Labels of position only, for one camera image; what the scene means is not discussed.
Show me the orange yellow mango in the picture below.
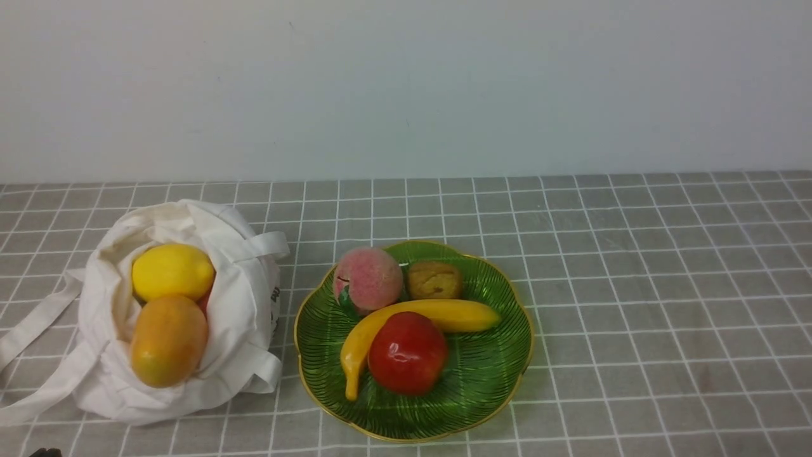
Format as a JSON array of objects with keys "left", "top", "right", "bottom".
[{"left": 130, "top": 295, "right": 209, "bottom": 388}]

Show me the orange fruit in bag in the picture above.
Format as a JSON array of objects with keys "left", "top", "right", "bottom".
[{"left": 197, "top": 288, "right": 212, "bottom": 315}]

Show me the white cloth tote bag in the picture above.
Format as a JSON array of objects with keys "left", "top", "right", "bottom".
[{"left": 1, "top": 199, "right": 289, "bottom": 427}]

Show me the brown walnut pastry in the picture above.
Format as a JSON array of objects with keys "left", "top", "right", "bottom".
[{"left": 406, "top": 261, "right": 463, "bottom": 299}]

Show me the pink peach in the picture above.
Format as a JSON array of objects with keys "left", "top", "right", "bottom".
[{"left": 332, "top": 246, "right": 403, "bottom": 316}]

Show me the red apple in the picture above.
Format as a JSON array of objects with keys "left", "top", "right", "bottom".
[{"left": 367, "top": 312, "right": 449, "bottom": 397}]

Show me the yellow banana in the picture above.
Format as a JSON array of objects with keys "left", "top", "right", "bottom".
[{"left": 339, "top": 299, "right": 501, "bottom": 402}]

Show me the green glass leaf plate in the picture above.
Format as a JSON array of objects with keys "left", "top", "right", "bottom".
[{"left": 293, "top": 240, "right": 535, "bottom": 444}]

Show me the yellow lemon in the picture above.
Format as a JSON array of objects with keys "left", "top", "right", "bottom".
[{"left": 131, "top": 243, "right": 216, "bottom": 301}]

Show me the grey checked tablecloth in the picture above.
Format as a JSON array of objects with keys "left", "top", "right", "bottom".
[{"left": 1, "top": 171, "right": 811, "bottom": 456}]

